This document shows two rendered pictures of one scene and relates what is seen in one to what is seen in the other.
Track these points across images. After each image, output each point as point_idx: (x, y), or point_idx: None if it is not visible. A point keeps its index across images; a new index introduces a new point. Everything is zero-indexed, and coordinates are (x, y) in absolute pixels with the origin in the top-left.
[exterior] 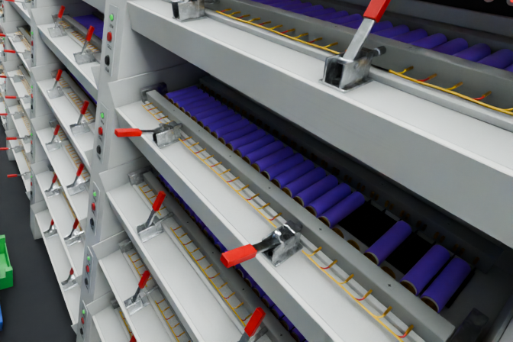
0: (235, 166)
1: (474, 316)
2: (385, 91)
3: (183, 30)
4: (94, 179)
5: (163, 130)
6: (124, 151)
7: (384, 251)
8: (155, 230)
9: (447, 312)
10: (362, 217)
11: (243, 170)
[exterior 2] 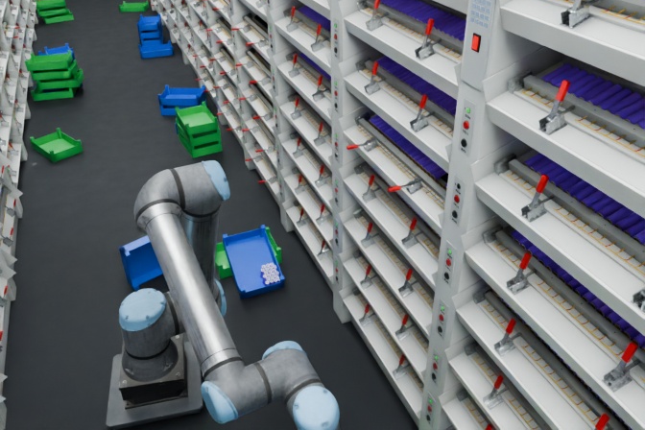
0: (399, 157)
1: None
2: (429, 130)
3: (370, 100)
4: (334, 173)
5: (368, 143)
6: (350, 155)
7: None
8: (371, 196)
9: None
10: None
11: (402, 159)
